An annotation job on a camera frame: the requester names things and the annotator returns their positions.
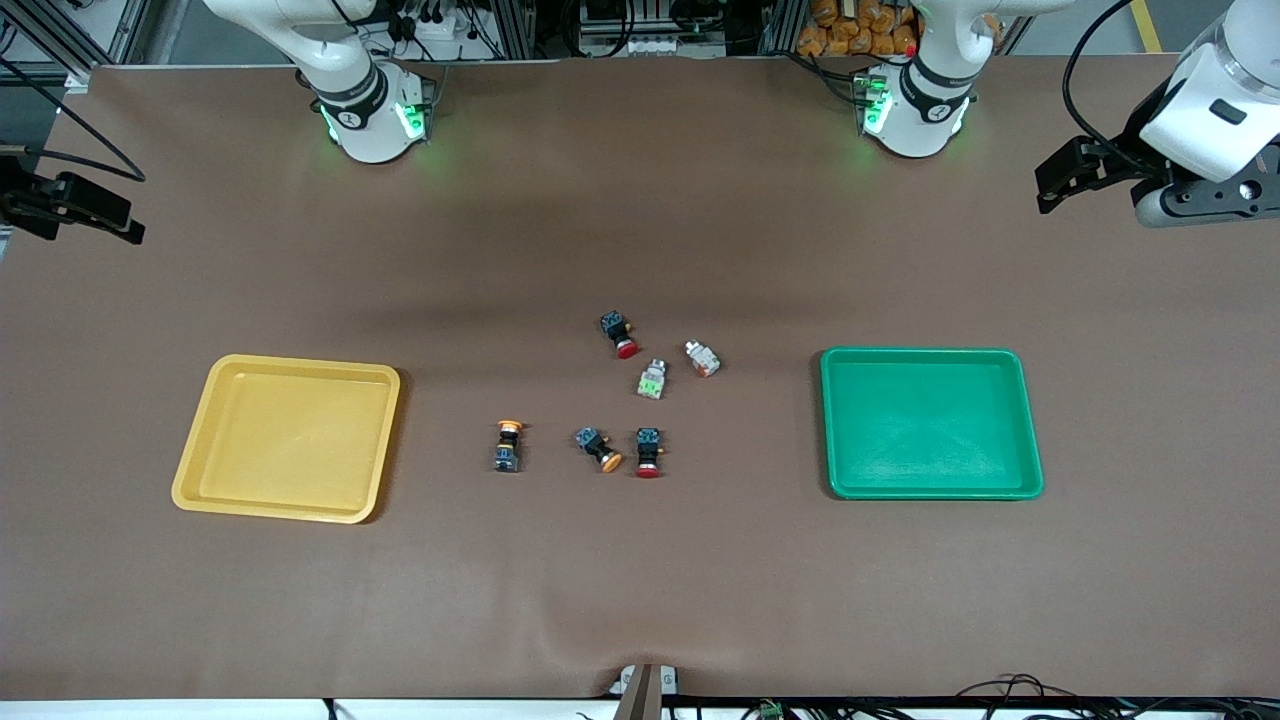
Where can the aluminium frame post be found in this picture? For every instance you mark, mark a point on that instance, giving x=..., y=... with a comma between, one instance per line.
x=520, y=25
x=780, y=25

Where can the white button switch green side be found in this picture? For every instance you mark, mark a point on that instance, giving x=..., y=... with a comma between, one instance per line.
x=652, y=381

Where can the white button switch orange side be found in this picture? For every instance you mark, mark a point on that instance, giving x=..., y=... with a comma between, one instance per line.
x=702, y=358

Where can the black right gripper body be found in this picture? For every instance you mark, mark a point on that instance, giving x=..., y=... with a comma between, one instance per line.
x=22, y=198

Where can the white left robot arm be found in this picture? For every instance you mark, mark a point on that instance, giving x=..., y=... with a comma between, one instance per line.
x=920, y=110

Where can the yellow plastic tray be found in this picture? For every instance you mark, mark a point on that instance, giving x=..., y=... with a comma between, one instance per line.
x=287, y=438

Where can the red push button switch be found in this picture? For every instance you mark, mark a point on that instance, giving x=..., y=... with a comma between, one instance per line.
x=620, y=333
x=649, y=452

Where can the metal table edge bracket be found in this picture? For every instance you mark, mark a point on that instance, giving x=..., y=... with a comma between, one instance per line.
x=645, y=688

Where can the yellow push button switch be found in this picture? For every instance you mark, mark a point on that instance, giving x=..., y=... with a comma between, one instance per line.
x=597, y=445
x=508, y=452

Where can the brown table cover mat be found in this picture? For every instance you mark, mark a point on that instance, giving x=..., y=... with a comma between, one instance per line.
x=640, y=570

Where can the white power strip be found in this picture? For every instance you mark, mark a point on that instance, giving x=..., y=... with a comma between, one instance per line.
x=440, y=35

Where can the pile of orange items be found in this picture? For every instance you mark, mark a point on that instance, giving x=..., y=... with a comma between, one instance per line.
x=850, y=30

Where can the green plastic tray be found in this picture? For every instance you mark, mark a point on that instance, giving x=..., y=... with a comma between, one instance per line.
x=930, y=425

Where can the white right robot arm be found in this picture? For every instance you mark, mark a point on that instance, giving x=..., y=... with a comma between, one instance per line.
x=360, y=110

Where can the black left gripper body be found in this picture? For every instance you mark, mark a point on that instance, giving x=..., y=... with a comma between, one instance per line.
x=1126, y=147

